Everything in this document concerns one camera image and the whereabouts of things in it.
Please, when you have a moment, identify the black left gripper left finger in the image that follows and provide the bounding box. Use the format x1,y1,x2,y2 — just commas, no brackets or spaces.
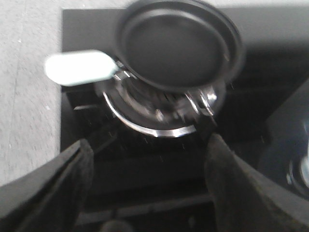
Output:
0,139,94,232

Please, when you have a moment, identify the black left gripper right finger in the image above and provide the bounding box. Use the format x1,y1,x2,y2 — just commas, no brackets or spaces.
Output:
204,133,309,232

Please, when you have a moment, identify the black frying pan mint handle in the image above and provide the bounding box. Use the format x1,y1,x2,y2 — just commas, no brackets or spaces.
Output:
44,0,246,93

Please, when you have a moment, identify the left silver stove knob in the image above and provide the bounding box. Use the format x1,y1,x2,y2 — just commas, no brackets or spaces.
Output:
286,155,309,199

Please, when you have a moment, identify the black glass gas stove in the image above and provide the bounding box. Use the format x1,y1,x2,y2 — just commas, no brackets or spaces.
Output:
61,4,309,232

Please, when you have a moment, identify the left black gas burner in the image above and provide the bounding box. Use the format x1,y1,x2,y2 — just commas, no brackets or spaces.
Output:
94,78,226,137

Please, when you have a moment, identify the wire pan support ring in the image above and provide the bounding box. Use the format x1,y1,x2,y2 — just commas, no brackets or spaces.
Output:
113,70,218,116

